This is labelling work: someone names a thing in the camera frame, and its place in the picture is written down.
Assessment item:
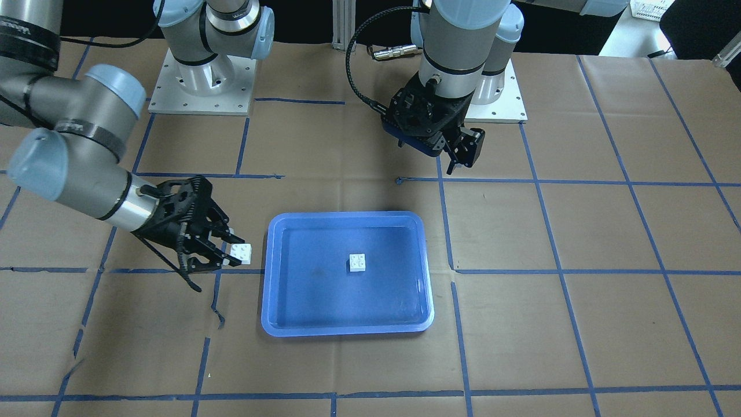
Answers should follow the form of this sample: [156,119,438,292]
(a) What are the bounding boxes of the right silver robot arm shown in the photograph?
[2,1,275,279]

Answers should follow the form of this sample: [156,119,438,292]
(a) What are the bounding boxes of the blue plastic tray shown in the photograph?
[261,211,435,338]

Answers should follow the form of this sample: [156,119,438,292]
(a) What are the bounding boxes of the white square block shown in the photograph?
[349,253,367,273]

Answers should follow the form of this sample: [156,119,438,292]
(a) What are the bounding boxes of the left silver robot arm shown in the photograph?
[369,1,524,174]

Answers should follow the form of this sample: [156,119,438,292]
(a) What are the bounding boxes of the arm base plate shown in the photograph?
[465,60,529,123]
[148,51,258,116]

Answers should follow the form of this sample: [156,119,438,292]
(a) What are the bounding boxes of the white block with studs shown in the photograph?
[229,243,252,265]

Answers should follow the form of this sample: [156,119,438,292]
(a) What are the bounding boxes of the metal cylinder connector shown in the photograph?
[367,44,419,61]

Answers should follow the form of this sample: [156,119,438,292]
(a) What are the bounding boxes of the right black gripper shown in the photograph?
[133,176,244,275]

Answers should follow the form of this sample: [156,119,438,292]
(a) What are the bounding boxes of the aluminium frame post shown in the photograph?
[331,0,357,52]

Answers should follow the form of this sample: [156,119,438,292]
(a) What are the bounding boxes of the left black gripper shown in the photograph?
[380,75,485,174]

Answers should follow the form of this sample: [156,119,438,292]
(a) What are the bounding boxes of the white basket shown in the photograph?
[629,0,674,22]

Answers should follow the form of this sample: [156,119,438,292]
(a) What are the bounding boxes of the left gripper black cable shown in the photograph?
[346,5,432,114]

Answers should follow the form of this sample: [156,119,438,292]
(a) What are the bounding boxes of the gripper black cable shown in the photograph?
[136,232,202,292]
[346,5,432,114]

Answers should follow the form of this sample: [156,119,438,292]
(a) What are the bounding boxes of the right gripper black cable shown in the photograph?
[136,232,202,292]

